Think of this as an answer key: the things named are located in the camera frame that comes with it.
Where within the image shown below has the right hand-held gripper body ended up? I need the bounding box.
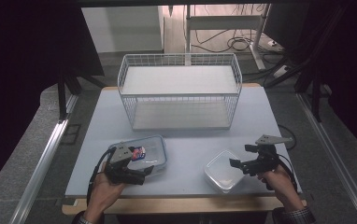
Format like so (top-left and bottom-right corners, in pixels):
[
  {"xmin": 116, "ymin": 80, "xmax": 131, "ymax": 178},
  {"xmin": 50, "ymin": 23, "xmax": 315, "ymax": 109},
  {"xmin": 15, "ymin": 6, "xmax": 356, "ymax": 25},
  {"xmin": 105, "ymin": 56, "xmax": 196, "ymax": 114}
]
[{"xmin": 242, "ymin": 133, "xmax": 293, "ymax": 176}]

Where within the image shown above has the person's left hand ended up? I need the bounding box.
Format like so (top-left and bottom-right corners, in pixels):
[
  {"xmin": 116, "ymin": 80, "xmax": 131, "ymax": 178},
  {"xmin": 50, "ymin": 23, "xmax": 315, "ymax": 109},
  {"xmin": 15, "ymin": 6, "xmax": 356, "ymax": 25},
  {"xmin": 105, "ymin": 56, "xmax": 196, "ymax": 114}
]
[{"xmin": 86, "ymin": 162, "xmax": 126, "ymax": 216}]

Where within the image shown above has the clear square plastic container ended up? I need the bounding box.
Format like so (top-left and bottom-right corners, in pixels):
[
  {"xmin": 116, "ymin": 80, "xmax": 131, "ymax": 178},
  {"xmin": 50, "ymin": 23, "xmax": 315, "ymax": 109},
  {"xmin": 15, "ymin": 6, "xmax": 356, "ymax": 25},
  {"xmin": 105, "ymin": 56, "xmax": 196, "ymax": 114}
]
[{"xmin": 203, "ymin": 148, "xmax": 247, "ymax": 195}]

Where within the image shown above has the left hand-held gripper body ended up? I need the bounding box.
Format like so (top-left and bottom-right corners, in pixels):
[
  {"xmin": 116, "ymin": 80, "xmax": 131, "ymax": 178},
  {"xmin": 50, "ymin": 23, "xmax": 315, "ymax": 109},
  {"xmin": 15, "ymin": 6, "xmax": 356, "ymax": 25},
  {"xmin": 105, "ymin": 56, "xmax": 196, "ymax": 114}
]
[{"xmin": 105, "ymin": 145, "xmax": 147, "ymax": 186}]

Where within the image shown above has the person's right hand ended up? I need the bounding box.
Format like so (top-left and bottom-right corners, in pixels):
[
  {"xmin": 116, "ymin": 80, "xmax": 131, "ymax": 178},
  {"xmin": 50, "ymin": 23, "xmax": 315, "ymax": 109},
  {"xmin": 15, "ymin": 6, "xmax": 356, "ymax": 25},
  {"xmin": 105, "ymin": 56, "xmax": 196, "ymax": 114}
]
[{"xmin": 257, "ymin": 164, "xmax": 302, "ymax": 213}]

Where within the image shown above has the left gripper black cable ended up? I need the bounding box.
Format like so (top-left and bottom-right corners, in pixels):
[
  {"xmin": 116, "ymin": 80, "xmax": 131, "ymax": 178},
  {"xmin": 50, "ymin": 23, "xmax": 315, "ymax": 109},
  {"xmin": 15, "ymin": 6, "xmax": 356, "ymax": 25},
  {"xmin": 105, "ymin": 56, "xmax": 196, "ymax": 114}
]
[{"xmin": 86, "ymin": 146, "xmax": 117, "ymax": 207}]

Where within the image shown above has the aluminium rail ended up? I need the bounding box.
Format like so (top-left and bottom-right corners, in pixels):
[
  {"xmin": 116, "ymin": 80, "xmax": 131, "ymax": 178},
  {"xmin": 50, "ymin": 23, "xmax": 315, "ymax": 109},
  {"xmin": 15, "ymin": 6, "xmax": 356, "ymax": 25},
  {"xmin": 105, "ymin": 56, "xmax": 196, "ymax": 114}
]
[
  {"xmin": 294, "ymin": 92, "xmax": 357, "ymax": 224},
  {"xmin": 8, "ymin": 93, "xmax": 79, "ymax": 224}
]

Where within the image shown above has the dark floor grate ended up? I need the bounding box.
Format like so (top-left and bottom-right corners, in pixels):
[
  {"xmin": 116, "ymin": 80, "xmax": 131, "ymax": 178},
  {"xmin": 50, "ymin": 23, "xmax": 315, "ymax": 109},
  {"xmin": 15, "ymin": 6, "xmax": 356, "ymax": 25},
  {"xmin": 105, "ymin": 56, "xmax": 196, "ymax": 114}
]
[{"xmin": 60, "ymin": 123, "xmax": 82, "ymax": 146}]

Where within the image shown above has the dark curtain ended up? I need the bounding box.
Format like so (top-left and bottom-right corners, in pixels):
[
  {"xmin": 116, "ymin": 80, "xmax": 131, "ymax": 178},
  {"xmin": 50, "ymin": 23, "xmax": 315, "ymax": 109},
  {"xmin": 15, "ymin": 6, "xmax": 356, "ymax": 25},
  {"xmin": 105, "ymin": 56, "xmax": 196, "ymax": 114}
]
[
  {"xmin": 0, "ymin": 0, "xmax": 105, "ymax": 202},
  {"xmin": 287, "ymin": 0, "xmax": 357, "ymax": 157}
]

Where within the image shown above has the white power strip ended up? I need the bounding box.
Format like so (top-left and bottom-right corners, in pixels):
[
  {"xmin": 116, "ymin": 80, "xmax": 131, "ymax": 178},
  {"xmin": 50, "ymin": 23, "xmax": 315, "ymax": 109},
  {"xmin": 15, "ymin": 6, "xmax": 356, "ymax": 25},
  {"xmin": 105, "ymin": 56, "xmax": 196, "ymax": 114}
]
[{"xmin": 273, "ymin": 64, "xmax": 292, "ymax": 79}]

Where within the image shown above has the black metal stand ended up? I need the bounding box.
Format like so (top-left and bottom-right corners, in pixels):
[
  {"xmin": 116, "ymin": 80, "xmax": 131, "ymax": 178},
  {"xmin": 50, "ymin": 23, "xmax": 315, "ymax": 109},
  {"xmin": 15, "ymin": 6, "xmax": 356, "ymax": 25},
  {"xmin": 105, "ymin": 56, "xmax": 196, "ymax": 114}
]
[
  {"xmin": 293, "ymin": 60, "xmax": 334, "ymax": 123},
  {"xmin": 56, "ymin": 69, "xmax": 107, "ymax": 121}
]

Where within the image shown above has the white metal desk frame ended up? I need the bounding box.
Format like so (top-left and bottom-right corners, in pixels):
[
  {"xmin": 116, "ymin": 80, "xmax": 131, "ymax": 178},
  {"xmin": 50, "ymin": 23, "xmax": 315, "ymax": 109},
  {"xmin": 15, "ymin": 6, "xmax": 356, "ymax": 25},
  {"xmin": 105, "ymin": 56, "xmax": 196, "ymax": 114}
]
[{"xmin": 184, "ymin": 3, "xmax": 272, "ymax": 71}]

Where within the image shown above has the clear rectangular container blue lid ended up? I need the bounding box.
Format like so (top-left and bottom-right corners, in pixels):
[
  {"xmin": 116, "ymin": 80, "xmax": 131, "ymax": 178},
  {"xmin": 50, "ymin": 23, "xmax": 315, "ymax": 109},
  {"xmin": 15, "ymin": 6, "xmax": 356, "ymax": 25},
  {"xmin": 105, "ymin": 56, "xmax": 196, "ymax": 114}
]
[{"xmin": 108, "ymin": 133, "xmax": 168, "ymax": 179}]

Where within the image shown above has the bundle of black floor cables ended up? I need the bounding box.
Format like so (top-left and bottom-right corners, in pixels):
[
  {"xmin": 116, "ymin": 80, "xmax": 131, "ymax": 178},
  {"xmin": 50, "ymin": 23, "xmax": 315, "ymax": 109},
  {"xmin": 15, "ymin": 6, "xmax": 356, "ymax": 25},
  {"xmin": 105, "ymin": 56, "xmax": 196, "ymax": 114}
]
[{"xmin": 191, "ymin": 28, "xmax": 264, "ymax": 54}]

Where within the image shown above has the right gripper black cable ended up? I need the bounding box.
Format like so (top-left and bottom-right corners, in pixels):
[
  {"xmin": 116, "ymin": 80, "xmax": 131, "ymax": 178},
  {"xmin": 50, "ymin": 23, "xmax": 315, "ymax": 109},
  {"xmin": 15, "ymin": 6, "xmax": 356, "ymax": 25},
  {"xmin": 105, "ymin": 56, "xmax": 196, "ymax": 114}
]
[{"xmin": 276, "ymin": 153, "xmax": 299, "ymax": 192}]

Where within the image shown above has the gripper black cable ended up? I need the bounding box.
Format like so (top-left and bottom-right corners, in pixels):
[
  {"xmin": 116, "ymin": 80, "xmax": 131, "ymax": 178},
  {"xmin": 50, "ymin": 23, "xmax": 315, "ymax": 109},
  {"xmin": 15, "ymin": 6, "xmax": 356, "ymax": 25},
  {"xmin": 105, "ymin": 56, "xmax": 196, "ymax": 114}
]
[
  {"xmin": 86, "ymin": 146, "xmax": 117, "ymax": 207},
  {"xmin": 276, "ymin": 153, "xmax": 299, "ymax": 192}
]

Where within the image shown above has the thin black cable loop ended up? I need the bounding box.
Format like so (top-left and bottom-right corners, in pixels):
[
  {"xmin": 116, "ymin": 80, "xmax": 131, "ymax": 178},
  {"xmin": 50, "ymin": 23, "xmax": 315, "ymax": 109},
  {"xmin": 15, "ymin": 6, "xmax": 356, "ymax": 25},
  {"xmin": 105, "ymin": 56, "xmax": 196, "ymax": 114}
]
[{"xmin": 278, "ymin": 123, "xmax": 298, "ymax": 151}]

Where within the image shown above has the white wire two-tier rack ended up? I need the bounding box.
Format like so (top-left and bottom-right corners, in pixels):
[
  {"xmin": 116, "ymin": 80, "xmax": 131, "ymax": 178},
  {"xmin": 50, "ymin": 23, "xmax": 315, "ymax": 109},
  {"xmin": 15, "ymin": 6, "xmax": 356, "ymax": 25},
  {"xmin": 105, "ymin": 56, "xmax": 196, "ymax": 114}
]
[{"xmin": 117, "ymin": 52, "xmax": 243, "ymax": 132}]

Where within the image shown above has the white panel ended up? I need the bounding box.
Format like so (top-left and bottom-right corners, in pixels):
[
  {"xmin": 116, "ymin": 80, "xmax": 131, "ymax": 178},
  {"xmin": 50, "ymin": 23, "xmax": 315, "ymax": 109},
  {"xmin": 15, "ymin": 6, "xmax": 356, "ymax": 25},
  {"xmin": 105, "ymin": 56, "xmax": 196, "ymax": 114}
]
[{"xmin": 80, "ymin": 6, "xmax": 164, "ymax": 54}]

